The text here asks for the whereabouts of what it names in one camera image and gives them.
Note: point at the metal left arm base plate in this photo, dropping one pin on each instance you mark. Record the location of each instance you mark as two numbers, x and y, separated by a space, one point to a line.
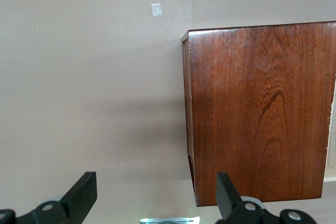
168 221

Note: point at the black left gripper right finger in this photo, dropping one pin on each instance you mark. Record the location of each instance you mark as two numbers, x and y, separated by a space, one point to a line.
231 203

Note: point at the dark brown wooden cabinet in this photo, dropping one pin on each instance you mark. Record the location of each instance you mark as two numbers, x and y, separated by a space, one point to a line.
257 108

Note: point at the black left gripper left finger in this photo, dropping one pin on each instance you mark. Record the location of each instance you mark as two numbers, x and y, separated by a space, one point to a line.
76 197

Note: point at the small tape patch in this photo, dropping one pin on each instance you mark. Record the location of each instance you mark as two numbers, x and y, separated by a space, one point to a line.
156 10

